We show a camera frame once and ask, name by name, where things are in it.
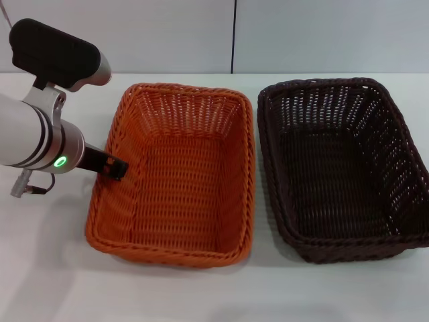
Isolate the silver plug with black cable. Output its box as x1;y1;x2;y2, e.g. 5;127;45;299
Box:
11;172;56;199

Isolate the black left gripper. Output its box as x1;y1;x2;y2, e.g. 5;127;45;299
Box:
80;142;130;182

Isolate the orange woven plastic basket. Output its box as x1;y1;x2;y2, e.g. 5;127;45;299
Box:
85;83;255;266

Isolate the dark brown woven basket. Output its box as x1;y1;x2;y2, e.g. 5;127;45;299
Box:
257;76;429;265

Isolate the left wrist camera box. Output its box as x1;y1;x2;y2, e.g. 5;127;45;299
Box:
8;18;112;93

